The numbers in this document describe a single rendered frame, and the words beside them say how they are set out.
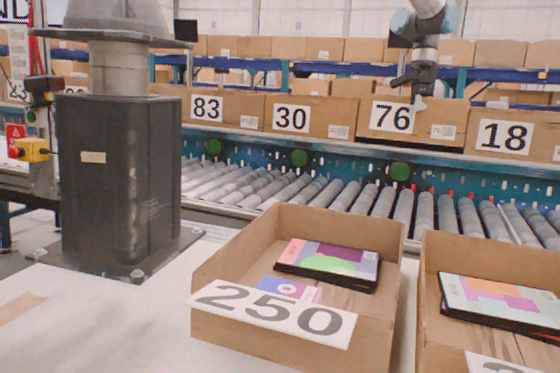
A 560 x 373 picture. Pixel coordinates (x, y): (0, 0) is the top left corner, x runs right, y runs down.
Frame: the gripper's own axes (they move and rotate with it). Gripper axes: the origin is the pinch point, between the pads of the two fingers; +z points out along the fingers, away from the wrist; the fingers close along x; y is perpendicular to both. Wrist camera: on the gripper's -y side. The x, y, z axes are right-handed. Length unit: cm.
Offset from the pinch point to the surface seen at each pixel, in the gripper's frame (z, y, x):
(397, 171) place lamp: 21.5, -1.6, -3.7
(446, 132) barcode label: 4.8, 13.2, 0.4
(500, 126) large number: 1.2, 29.8, -1.1
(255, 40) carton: -177, -267, 420
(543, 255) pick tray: 36, 29, -70
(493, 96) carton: -211, 135, 840
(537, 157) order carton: 10.3, 42.2, 1.6
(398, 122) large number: 2.7, -3.9, 0.0
